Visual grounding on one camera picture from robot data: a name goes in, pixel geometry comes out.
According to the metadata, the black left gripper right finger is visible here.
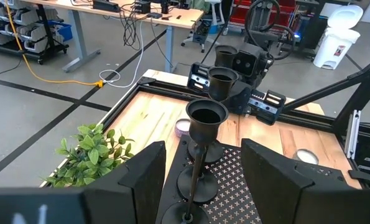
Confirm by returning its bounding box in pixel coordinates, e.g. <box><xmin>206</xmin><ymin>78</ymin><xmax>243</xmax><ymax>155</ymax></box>
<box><xmin>240</xmin><ymin>138</ymin><xmax>356</xmax><ymax>224</ymax></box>

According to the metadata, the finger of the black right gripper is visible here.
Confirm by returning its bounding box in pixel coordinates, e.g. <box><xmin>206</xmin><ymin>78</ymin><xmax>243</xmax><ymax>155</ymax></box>
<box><xmin>187</xmin><ymin>61</ymin><xmax>211</xmax><ymax>93</ymax></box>
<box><xmin>248</xmin><ymin>89</ymin><xmax>287</xmax><ymax>126</ymax></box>

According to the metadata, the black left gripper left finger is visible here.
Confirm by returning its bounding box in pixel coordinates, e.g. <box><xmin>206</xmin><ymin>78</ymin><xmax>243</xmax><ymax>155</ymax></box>
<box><xmin>83</xmin><ymin>140</ymin><xmax>167</xmax><ymax>224</ymax></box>

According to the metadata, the black metal candlestick holder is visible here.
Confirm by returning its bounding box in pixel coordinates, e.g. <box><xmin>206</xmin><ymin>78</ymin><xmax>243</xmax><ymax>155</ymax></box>
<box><xmin>161</xmin><ymin>98</ymin><xmax>229</xmax><ymax>224</ymax></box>
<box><xmin>187</xmin><ymin>45</ymin><xmax>239</xmax><ymax>164</ymax></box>
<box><xmin>177</xmin><ymin>66</ymin><xmax>240</xmax><ymax>205</ymax></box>

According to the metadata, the white purple leaf candle jar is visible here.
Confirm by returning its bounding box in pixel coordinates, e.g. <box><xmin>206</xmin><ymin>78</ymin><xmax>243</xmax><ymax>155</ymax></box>
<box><xmin>292</xmin><ymin>148</ymin><xmax>320</xmax><ymax>166</ymax></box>

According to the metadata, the white round ball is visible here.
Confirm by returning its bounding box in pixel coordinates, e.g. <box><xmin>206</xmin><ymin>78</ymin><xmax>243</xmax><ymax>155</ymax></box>
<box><xmin>174</xmin><ymin>118</ymin><xmax>192</xmax><ymax>139</ymax></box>

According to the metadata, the black perforated metal stand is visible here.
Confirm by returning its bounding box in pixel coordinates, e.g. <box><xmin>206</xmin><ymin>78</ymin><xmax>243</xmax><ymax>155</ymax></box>
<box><xmin>155</xmin><ymin>134</ymin><xmax>263</xmax><ymax>224</ymax></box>

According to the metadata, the green plant in white pot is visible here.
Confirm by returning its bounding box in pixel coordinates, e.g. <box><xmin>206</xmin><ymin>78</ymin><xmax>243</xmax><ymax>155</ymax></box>
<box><xmin>44</xmin><ymin>123</ymin><xmax>136</xmax><ymax>189</ymax></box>

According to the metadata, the wooden desk with gray legs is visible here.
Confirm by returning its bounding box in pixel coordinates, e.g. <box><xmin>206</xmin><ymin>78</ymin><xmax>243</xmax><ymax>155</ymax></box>
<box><xmin>19</xmin><ymin>0</ymin><xmax>205</xmax><ymax>74</ymax></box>

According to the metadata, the white office chair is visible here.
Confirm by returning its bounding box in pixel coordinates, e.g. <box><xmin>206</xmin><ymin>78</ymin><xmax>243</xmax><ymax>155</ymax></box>
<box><xmin>180</xmin><ymin>0</ymin><xmax>223</xmax><ymax>54</ymax></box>

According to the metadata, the red tool cabinet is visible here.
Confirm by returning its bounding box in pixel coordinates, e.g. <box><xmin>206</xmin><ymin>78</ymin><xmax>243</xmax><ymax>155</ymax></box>
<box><xmin>228</xmin><ymin>0</ymin><xmax>297</xmax><ymax>30</ymax></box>

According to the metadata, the white pedal trash bin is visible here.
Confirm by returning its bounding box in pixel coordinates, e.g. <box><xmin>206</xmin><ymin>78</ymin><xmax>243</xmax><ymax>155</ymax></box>
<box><xmin>313</xmin><ymin>4</ymin><xmax>364</xmax><ymax>71</ymax></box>

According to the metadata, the small black equipment box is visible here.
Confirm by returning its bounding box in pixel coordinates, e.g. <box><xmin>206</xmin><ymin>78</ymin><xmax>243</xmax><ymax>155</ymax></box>
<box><xmin>134</xmin><ymin>0</ymin><xmax>152</xmax><ymax>15</ymax></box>

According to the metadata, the black power strip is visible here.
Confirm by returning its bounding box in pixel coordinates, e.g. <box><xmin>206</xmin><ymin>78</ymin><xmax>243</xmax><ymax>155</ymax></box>
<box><xmin>93</xmin><ymin>0</ymin><xmax>121</xmax><ymax>13</ymax></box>

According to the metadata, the rack with gray storage bins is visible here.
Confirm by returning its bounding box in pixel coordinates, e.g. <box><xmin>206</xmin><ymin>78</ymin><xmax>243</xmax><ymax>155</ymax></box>
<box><xmin>0</xmin><ymin>0</ymin><xmax>70</xmax><ymax>65</ymax></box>

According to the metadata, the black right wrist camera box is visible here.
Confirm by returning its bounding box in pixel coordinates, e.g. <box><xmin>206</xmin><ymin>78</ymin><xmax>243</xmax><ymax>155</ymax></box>
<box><xmin>233</xmin><ymin>43</ymin><xmax>268</xmax><ymax>78</ymax></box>

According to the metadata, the white floor cable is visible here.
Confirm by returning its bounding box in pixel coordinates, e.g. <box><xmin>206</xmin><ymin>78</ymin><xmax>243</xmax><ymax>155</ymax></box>
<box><xmin>98</xmin><ymin>20</ymin><xmax>146</xmax><ymax>90</ymax></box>

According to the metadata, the black hanging cable bundle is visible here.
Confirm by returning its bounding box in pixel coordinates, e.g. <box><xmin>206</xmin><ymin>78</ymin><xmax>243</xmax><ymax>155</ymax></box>
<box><xmin>103</xmin><ymin>0</ymin><xmax>149</xmax><ymax>52</ymax></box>

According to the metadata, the silver aluminium bracket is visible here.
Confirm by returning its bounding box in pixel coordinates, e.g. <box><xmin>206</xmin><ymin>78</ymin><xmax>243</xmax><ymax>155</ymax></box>
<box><xmin>344</xmin><ymin>109</ymin><xmax>362</xmax><ymax>161</ymax></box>

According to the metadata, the yellow floor cable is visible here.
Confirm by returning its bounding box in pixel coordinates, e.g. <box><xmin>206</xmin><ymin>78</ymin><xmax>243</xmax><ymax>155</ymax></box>
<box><xmin>3</xmin><ymin>0</ymin><xmax>105</xmax><ymax>89</ymax></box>

